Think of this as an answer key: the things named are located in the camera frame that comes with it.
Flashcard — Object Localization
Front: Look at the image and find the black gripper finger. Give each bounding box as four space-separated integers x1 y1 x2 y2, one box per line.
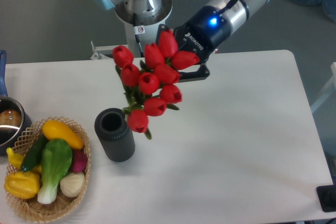
155 24 174 45
179 64 210 82

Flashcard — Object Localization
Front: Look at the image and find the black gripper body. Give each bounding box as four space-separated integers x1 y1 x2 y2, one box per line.
173 6 232 63

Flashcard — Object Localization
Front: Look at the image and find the red tulip bouquet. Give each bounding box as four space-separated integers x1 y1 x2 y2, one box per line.
112 29 200 139

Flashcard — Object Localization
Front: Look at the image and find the dark grey ribbed vase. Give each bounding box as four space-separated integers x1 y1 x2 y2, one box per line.
94 108 135 162

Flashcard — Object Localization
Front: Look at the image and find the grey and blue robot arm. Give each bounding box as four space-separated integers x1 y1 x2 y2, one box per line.
93 0 270 82

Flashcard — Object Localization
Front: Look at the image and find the purple radish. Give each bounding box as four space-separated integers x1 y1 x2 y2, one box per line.
71 150 88 173

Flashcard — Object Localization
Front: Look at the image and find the yellow squash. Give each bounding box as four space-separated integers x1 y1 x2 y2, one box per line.
42 120 84 150

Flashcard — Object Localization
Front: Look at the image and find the green bok choy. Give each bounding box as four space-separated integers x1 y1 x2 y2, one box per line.
37 138 72 205

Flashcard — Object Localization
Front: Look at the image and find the white garlic bulb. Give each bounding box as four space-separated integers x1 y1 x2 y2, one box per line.
60 172 85 198

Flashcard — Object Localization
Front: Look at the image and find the black device at table edge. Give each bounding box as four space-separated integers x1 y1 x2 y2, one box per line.
316 185 335 212

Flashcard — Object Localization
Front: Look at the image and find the green cucumber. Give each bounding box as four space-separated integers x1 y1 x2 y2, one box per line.
20 133 49 172

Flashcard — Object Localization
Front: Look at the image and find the small yellow gourd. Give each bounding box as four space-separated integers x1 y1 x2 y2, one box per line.
6 147 42 175

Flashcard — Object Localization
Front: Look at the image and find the yellow bell pepper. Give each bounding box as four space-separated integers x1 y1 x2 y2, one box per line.
4 172 40 199

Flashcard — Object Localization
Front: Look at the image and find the woven wicker basket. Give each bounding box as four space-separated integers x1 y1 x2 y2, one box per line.
4 116 91 223

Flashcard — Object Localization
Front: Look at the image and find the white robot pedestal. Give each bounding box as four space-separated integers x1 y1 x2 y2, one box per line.
114 0 173 57

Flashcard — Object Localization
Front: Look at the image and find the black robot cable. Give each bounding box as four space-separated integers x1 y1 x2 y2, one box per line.
132 13 145 58

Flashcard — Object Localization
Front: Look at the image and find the blue handled steel pot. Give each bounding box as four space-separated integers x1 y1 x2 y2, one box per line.
1 50 32 156

